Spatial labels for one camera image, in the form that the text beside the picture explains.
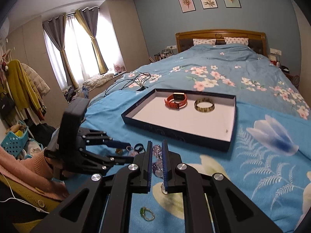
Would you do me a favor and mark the right grey yellow curtain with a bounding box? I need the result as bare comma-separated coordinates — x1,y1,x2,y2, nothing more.
74,6,108,75

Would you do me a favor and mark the navy box lid tray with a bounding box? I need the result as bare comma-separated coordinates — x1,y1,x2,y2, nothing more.
121,88,236,151

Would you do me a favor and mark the folded blanket on sill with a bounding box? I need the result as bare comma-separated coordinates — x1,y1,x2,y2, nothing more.
82,73,114,90

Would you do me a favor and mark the clear crystal bead bracelet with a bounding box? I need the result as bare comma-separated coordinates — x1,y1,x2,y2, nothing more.
151,144,168,195

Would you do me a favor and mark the blue floral bedspread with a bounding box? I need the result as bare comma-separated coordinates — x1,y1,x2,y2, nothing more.
82,44,310,232

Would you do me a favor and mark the yellow hanging garment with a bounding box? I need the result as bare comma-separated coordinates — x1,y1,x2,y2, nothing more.
7,59,41,111

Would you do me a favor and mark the pink pendant charm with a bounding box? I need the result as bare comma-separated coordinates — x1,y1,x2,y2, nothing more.
126,146,138,157

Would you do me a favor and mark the black cable bundle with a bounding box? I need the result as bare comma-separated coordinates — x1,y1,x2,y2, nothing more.
104,72,152,97

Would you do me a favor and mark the pink sweater forearm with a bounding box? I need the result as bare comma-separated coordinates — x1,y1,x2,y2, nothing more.
1,148,69,201

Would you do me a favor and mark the blue plastic basket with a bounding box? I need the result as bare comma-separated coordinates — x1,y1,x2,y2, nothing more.
1,120,28,158

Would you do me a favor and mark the tortoiseshell bangle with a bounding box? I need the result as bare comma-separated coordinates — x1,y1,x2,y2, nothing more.
194,98,215,113

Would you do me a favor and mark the green stone silver ring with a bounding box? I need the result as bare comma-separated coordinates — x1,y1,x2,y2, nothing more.
139,206,156,222

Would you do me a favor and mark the pink desk fan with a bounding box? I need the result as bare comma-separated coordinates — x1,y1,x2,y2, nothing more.
114,64,126,73

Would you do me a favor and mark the white wall socket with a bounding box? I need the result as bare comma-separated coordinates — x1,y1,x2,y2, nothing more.
270,48,282,56

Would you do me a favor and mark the right patterned pillow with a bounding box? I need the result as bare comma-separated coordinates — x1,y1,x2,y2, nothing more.
224,37,249,46

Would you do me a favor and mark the person's left hand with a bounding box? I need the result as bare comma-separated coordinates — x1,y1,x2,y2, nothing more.
44,155,76,181

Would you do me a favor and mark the orange smart watch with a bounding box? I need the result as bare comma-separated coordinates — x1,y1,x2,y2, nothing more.
164,93,188,110

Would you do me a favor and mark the wooden headboard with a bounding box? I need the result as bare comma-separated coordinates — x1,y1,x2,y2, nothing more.
175,29,268,57

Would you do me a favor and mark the pink flower picture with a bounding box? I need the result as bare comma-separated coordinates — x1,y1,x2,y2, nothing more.
178,0,196,13

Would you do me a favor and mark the left grey curtain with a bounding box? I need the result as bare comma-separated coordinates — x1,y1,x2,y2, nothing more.
43,14,79,90

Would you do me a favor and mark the white flower picture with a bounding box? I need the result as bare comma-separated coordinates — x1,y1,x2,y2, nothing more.
201,0,218,10

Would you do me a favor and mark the left patterned pillow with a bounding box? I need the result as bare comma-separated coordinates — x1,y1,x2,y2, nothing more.
192,38,216,46

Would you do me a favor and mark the patterned pillow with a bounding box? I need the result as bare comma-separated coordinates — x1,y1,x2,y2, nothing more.
224,37,249,46
192,38,216,46

